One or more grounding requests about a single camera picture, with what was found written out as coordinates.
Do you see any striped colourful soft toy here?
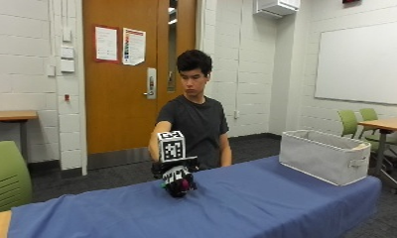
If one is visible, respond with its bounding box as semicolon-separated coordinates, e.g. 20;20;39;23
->
158;166;194;192

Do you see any blue tablecloth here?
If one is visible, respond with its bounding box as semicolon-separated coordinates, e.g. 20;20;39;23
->
5;155;382;238

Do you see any white cube with black markers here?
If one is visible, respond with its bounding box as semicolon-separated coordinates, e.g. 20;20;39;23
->
156;130;186;164

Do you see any metal door kick plate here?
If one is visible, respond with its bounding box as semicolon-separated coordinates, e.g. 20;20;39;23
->
87;147;152;171

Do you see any person in dark t-shirt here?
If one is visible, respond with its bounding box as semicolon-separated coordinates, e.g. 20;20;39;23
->
146;49;234;172

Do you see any wooden door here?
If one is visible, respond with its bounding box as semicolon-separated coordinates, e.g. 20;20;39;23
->
83;0;198;157

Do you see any grey fabric storage bin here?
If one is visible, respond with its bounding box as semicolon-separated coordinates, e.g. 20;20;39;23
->
278;129;373;186

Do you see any large green chair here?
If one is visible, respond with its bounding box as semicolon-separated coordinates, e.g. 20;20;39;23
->
0;140;33;215

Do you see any wooden side table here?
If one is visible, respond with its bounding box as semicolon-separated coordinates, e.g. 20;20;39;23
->
0;110;40;164

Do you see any colourful printed paper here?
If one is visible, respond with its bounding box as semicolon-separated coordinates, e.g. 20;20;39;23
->
121;27;146;66

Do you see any white paper with red border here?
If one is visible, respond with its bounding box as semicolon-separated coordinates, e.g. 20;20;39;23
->
95;25;118;63

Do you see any wooden table with grey legs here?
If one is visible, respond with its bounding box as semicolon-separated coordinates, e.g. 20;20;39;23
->
357;116;397;195

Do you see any white whiteboard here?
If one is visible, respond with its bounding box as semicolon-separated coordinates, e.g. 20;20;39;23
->
313;19;397;107

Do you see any silver door handle plate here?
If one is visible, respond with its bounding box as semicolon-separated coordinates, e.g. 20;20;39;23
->
141;67;157;100

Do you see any white wall switch box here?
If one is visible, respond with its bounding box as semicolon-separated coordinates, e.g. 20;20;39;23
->
60;59;76;73
60;46;76;60

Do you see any white wall unit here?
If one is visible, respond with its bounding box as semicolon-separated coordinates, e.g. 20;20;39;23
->
253;0;301;20

